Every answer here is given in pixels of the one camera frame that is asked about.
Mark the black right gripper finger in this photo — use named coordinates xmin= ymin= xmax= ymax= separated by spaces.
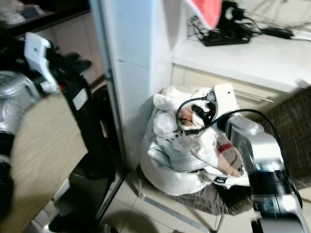
xmin=184 ymin=104 xmax=201 ymax=128

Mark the white clothes pile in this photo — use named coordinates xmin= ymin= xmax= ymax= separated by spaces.
xmin=139 ymin=86 xmax=254 ymax=197

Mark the dark wooden table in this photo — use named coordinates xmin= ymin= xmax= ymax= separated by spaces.
xmin=0 ymin=0 xmax=91 ymax=36

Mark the beige plaid garment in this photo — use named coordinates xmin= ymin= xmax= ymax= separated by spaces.
xmin=216 ymin=134 xmax=245 ymax=177

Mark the white shelf cabinet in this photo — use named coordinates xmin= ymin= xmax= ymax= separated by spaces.
xmin=88 ymin=0 xmax=311 ymax=170

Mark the white crumpled bag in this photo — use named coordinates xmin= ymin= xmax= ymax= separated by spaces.
xmin=0 ymin=0 xmax=31 ymax=26

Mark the beige textured panel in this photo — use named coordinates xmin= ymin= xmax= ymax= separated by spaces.
xmin=7 ymin=91 xmax=89 ymax=233

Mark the black appliance with white label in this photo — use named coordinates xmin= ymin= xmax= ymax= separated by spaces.
xmin=49 ymin=68 xmax=118 ymax=233

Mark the red cloth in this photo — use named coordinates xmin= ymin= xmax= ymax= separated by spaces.
xmin=187 ymin=0 xmax=222 ymax=29

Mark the black power adapter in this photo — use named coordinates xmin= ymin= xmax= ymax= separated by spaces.
xmin=259 ymin=26 xmax=295 ymax=41

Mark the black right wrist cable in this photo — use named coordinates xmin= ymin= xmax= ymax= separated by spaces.
xmin=174 ymin=95 xmax=218 ymax=137

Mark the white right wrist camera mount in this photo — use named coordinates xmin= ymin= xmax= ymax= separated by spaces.
xmin=210 ymin=83 xmax=236 ymax=128

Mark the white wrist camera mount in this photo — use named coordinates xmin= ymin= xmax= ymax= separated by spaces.
xmin=210 ymin=83 xmax=236 ymax=128
xmin=24 ymin=32 xmax=60 ymax=94

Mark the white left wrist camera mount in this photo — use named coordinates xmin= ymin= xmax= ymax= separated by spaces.
xmin=24 ymin=32 xmax=60 ymax=94

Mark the metal drawer handle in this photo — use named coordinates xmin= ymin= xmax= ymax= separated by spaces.
xmin=233 ymin=89 xmax=276 ymax=103

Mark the black power strip with cables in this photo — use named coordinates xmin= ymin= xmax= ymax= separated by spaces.
xmin=189 ymin=1 xmax=256 ymax=47

